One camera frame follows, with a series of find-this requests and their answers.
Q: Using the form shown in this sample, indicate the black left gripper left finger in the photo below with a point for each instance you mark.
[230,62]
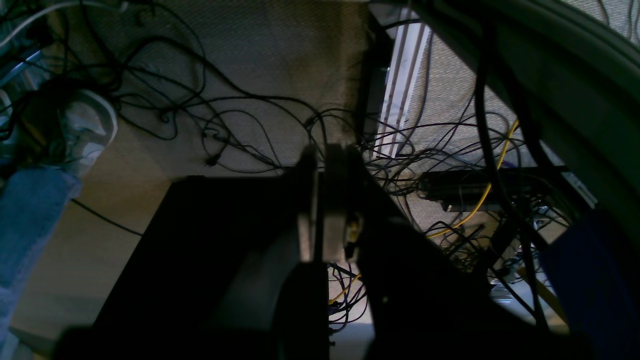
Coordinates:
[226,270]

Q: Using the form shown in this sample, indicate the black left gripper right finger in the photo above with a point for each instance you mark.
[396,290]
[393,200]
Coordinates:
[422,306]

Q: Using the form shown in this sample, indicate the black power strip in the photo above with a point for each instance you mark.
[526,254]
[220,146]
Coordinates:
[460,191]

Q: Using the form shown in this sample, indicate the white grey sneaker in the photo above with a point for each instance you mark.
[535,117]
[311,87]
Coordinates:
[88,124]

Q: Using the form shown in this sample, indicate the blue jeans leg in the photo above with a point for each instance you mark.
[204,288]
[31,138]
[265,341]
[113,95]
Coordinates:
[32,202]

